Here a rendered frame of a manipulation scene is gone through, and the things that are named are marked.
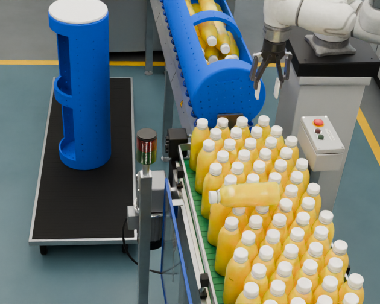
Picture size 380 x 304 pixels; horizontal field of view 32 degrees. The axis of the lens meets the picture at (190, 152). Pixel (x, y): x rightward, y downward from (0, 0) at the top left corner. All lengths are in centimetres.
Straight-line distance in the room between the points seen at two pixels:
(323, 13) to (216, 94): 59
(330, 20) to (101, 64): 151
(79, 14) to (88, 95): 41
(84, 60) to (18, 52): 185
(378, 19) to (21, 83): 266
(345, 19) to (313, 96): 94
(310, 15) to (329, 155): 52
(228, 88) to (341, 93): 70
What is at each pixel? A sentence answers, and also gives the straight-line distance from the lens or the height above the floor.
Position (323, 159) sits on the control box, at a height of 106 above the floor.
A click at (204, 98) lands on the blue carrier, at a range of 246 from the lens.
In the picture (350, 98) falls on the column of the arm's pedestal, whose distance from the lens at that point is 302.
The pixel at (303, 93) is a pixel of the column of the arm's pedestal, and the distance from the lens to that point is 294.
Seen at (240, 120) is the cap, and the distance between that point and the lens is 236.
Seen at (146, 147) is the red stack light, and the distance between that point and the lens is 200.
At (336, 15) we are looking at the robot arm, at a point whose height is 159.
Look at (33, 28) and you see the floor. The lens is 535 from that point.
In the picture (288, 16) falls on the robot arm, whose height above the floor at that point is 155.
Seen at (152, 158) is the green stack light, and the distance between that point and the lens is 203.
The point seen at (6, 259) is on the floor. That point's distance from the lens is 339.
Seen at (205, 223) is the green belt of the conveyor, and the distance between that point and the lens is 223.
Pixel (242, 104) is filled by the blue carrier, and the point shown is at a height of 107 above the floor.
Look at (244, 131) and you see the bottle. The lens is 237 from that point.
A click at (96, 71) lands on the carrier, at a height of 76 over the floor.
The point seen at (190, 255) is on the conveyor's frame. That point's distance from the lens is 215.
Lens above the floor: 245
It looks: 38 degrees down
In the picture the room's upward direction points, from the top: 4 degrees clockwise
